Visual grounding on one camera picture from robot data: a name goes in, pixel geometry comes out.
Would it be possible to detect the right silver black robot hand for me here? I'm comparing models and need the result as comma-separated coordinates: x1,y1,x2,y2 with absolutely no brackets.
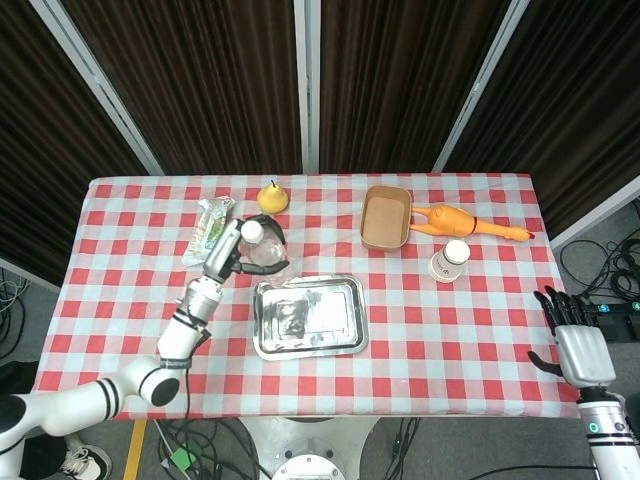
527,285,617,387

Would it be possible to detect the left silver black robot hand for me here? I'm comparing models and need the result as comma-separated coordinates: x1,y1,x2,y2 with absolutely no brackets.
202,213,291,281

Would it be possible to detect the clear plastic water bottle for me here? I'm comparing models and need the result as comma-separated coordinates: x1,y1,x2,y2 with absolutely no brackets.
238,219,296,289

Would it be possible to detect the rectangular stainless steel tray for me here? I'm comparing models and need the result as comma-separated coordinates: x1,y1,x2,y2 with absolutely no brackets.
252,273,370,362

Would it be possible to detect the silver green snack bag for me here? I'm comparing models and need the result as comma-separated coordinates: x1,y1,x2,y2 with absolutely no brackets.
181,196,236,267

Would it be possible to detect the black power strip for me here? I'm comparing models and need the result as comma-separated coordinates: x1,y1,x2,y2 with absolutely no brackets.
582,299,640,316

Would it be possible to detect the yellow pear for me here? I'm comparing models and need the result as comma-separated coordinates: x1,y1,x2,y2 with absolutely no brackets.
256,179,289,216

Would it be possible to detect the dark fabric partition panel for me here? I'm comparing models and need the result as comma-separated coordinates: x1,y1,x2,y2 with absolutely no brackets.
0,0,164,261
29,0,321,176
432,0,640,241
294,0,531,175

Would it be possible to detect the brown paper food box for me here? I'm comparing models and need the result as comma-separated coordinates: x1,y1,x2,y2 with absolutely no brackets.
359,185,414,251

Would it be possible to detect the red white checkered tablecloth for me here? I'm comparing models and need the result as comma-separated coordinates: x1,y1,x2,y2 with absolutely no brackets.
32,173,581,420

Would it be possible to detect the orange rubber chicken toy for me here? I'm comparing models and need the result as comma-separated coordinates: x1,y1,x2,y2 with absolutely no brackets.
409,203,537,244

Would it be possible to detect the green floor box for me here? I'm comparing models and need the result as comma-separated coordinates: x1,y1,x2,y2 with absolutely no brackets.
169,439,204,471

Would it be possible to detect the black white sneaker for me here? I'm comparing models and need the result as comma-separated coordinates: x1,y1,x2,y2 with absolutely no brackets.
59,434,114,480

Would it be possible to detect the black trouser leg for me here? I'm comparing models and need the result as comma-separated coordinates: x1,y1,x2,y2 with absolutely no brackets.
0,359,71,480

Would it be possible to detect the black floor cable bundle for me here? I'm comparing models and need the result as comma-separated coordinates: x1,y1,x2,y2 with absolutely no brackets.
149,418,274,480
558,238,640,302

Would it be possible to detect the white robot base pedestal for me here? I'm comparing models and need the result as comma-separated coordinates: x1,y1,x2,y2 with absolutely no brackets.
239,415,381,480

